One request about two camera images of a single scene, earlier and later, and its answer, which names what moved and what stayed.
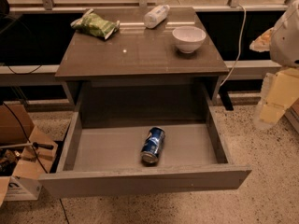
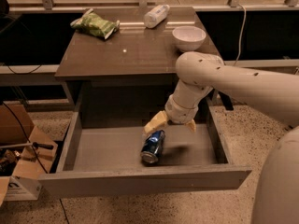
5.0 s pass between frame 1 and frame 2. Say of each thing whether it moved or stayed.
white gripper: moved
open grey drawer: stayed
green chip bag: stayed
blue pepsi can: stayed
